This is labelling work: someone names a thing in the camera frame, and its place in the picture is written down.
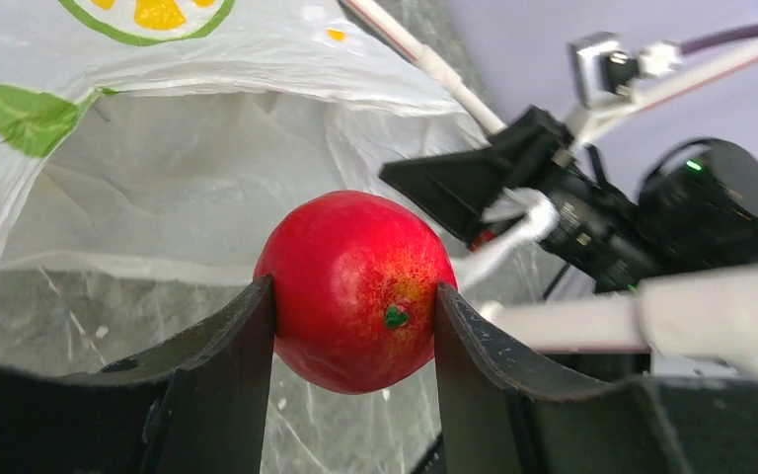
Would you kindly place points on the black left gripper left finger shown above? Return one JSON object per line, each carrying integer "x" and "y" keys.
{"x": 196, "y": 403}

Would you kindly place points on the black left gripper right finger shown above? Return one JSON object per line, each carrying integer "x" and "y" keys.
{"x": 506, "y": 409}

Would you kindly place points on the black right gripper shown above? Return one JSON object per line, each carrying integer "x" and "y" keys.
{"x": 697, "y": 207}

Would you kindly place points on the red fake apple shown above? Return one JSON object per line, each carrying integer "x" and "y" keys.
{"x": 354, "y": 281}

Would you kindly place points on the white printed plastic bag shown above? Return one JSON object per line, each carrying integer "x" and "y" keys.
{"x": 162, "y": 141}

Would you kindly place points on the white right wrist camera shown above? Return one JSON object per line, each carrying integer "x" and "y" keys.
{"x": 602, "y": 69}

